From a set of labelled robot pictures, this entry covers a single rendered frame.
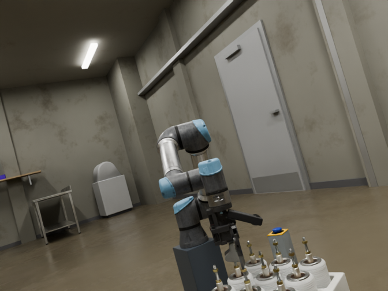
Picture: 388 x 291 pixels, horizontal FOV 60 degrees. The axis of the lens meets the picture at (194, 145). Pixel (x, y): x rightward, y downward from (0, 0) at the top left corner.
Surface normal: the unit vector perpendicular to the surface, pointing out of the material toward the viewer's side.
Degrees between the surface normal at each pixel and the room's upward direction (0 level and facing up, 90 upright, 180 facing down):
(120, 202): 90
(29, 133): 90
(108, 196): 90
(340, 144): 90
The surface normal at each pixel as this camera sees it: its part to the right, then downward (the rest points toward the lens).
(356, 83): -0.85, 0.22
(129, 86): 0.44, -0.17
